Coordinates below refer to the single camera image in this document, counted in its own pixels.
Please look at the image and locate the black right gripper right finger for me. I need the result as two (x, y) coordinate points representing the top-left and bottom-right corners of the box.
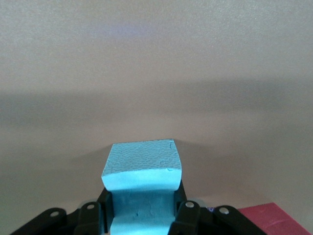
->
(170, 181), (266, 235)

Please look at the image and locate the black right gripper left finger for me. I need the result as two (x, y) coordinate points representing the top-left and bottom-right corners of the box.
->
(11, 188), (113, 235)

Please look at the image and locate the light blue foam cube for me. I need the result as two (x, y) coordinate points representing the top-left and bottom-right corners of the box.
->
(100, 139), (183, 235)

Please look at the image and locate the red foam cube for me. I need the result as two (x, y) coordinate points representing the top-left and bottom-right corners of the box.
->
(236, 202), (311, 235)

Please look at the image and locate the brown table cover sheet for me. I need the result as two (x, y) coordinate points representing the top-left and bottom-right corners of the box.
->
(0, 0), (313, 235)

